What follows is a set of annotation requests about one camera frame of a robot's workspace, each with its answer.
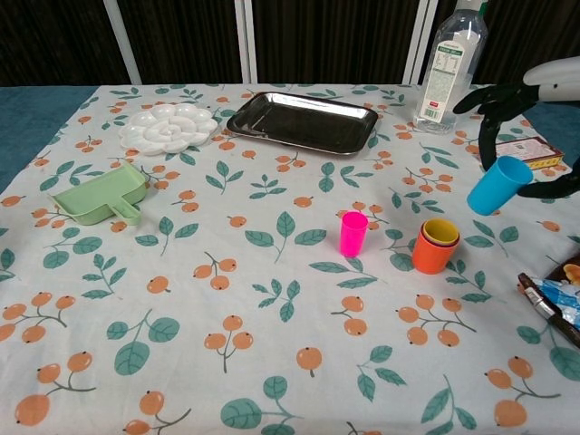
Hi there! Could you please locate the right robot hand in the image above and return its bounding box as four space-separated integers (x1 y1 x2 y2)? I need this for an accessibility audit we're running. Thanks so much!
452 56 580 200

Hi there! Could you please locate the light blue plastic cup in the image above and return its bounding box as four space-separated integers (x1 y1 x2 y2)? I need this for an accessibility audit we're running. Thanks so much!
467 155 535 216

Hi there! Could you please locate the yellow plastic cup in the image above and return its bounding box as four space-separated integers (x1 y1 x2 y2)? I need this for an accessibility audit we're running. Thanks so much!
423 217 460 247

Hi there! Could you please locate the pink plastic cup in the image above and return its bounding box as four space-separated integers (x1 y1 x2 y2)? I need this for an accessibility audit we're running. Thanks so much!
340 211 369 258

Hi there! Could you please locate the small red cardboard box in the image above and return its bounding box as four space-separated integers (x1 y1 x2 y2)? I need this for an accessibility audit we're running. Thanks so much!
478 135 566 171

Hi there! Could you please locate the clear plastic bottle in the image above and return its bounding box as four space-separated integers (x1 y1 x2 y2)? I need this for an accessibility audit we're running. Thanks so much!
411 0 489 136

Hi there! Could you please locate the brown chocolate snack bag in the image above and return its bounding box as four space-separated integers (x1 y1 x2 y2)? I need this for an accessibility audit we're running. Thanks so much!
517 253 580 350

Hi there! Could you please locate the orange plastic cup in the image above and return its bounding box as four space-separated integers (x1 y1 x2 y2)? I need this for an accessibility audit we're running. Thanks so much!
411 220 462 276

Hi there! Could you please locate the stainless steel tray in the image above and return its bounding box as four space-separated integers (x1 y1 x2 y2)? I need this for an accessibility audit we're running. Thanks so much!
226 91 380 159

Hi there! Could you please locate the floral print tablecloth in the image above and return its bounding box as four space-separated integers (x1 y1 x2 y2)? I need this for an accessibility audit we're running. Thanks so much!
0 83 580 435

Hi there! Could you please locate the black partition screen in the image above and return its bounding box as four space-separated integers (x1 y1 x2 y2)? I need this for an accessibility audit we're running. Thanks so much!
0 0 580 87

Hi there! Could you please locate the white flower paint palette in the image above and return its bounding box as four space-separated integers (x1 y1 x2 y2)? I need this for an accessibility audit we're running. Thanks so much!
119 102 218 158

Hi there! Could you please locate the green plastic dustpan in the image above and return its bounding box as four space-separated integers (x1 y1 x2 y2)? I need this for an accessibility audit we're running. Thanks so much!
47 162 149 227

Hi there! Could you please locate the teal table cover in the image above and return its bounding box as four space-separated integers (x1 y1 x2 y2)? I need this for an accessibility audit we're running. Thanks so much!
0 83 580 194

